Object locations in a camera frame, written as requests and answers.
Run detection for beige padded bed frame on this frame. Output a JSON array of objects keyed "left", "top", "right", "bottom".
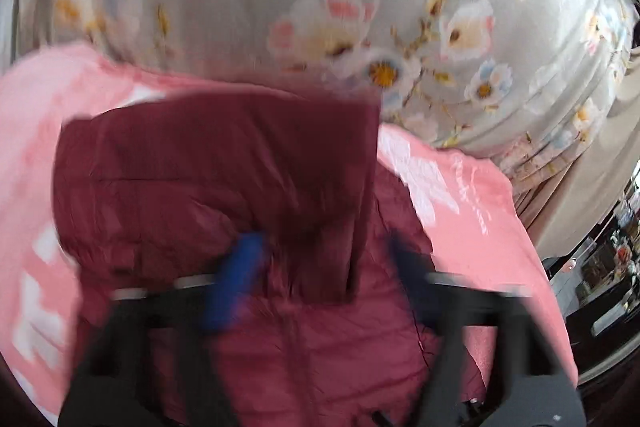
[{"left": 515, "top": 94, "right": 640, "bottom": 258}]

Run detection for maroon puffer jacket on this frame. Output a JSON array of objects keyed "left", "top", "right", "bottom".
[{"left": 52, "top": 89, "right": 488, "bottom": 427}]

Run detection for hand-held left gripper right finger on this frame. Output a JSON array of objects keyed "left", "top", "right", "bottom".
[{"left": 387, "top": 231, "right": 572, "bottom": 427}]

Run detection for pink printed blanket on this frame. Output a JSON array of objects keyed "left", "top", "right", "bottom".
[{"left": 0, "top": 42, "right": 581, "bottom": 427}]

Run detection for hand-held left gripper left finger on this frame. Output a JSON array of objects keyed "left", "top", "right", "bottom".
[{"left": 75, "top": 232, "right": 266, "bottom": 427}]

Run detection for dark cluttered furniture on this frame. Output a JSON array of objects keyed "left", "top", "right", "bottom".
[{"left": 542, "top": 177, "right": 640, "bottom": 378}]

